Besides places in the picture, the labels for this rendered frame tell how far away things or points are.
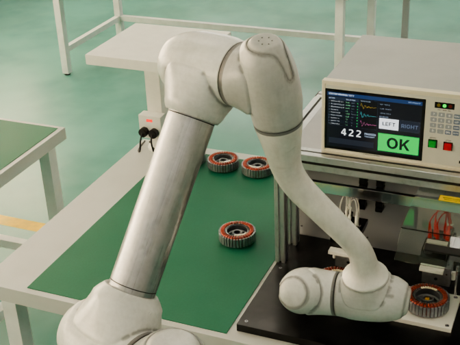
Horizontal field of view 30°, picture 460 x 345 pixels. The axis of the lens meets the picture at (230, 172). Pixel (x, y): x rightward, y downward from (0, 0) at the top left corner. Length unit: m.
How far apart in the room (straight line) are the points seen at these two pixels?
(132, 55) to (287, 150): 1.18
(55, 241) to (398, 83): 1.15
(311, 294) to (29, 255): 1.03
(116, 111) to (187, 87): 3.80
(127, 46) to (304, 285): 1.26
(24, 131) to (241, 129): 1.95
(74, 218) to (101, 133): 2.44
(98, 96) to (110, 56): 2.96
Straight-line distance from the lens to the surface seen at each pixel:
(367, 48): 2.45
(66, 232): 2.73
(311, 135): 2.39
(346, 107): 2.22
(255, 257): 2.52
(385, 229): 2.50
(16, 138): 3.42
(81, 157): 4.94
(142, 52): 2.82
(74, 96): 5.80
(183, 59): 1.72
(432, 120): 2.18
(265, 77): 1.61
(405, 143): 2.22
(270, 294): 2.33
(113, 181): 3.00
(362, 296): 1.90
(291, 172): 1.75
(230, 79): 1.65
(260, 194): 2.84
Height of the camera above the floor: 2.12
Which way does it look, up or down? 27 degrees down
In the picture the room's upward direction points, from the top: 3 degrees counter-clockwise
